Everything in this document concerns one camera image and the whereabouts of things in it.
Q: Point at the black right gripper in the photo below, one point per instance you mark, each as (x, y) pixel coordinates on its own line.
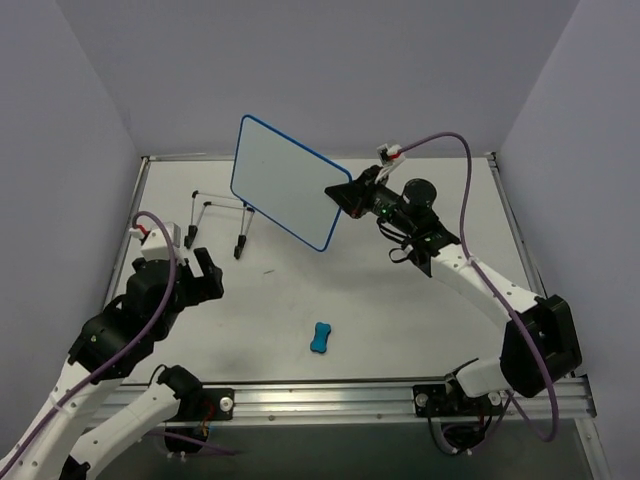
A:
(361, 191)

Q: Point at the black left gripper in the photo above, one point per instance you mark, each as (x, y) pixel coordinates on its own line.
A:
(198, 279)

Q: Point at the blue framed small whiteboard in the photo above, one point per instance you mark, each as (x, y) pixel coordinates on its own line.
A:
(285, 181)

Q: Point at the blue bone shaped eraser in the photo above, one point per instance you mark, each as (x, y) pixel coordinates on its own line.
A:
(319, 342)

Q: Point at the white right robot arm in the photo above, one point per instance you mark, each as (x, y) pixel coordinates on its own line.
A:
(540, 344)

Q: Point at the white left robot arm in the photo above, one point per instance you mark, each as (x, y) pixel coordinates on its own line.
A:
(59, 444)

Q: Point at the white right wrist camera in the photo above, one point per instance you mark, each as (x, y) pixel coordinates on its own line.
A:
(391, 157)

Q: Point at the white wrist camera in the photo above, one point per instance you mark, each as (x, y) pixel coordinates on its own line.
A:
(153, 244)
(391, 157)

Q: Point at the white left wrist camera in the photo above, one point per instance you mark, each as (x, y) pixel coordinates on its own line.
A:
(153, 244)

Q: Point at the wire whiteboard stand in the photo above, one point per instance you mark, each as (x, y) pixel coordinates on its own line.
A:
(202, 201)

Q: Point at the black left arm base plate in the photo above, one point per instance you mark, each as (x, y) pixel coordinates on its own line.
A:
(208, 404)

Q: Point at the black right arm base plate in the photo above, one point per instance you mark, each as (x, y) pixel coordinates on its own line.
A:
(448, 400)

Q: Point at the aluminium front rail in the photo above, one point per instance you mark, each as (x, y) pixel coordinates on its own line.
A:
(342, 403)

